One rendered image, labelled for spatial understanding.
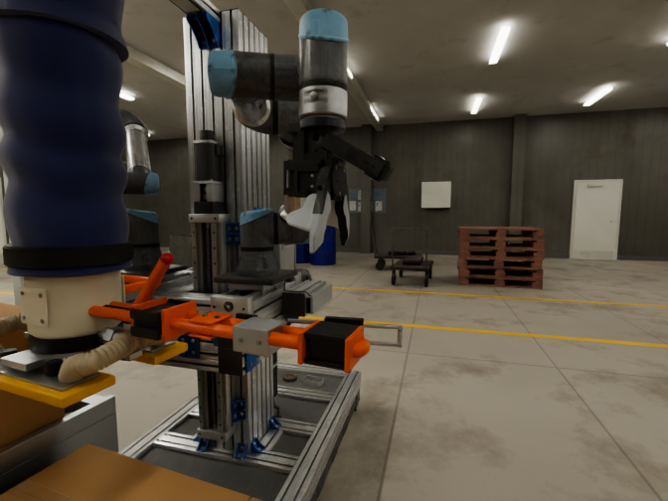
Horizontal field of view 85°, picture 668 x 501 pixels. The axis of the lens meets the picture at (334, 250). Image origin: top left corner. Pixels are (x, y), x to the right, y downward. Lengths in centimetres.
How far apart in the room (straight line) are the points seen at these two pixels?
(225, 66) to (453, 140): 1120
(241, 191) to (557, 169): 1105
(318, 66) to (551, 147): 1161
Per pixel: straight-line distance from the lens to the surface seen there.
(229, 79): 68
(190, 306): 77
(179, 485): 121
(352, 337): 55
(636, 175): 1268
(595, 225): 1227
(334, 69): 59
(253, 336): 63
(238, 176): 152
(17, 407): 147
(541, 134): 1209
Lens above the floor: 125
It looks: 6 degrees down
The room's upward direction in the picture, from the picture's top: straight up
